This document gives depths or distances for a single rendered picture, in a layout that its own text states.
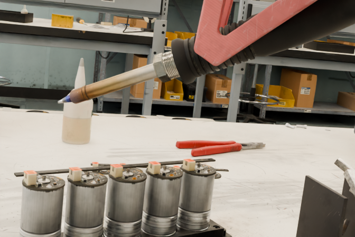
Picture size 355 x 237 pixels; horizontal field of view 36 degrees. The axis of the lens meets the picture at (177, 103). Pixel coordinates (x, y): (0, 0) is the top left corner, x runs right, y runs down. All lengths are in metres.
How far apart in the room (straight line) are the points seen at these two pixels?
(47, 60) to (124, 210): 4.43
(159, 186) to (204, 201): 0.04
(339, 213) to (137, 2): 2.34
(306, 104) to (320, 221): 4.64
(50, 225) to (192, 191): 0.10
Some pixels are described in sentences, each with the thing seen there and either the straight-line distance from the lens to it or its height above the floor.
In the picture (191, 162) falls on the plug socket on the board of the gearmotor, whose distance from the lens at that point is 0.38.
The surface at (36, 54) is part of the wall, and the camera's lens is 4.76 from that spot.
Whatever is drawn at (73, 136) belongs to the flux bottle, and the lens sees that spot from 0.65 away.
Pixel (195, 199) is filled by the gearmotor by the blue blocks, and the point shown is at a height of 0.79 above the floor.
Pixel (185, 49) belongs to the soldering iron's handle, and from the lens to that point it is 0.28.
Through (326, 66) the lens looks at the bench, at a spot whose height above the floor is 0.67.
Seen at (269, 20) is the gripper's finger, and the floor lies 0.92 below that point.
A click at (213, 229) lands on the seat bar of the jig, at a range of 0.40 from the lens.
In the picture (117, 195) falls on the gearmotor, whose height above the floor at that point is 0.80.
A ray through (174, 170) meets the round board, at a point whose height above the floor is 0.81.
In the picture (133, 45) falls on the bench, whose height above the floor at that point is 0.70.
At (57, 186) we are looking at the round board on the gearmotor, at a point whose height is 0.81.
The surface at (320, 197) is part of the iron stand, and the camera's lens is 0.39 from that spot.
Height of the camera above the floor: 0.92
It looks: 10 degrees down
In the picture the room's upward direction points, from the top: 6 degrees clockwise
